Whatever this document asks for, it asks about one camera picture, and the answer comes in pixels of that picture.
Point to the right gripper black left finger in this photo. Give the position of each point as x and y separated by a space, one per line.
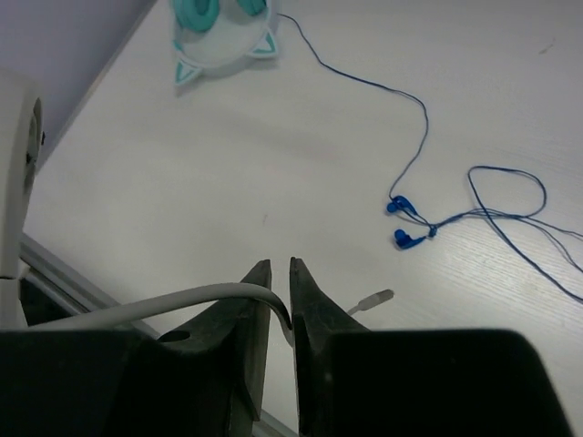
216 389

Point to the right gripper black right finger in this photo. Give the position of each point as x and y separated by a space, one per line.
316 320

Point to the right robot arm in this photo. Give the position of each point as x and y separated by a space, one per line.
21 138

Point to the teal cat-ear headphones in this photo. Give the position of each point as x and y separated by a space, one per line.
221 38

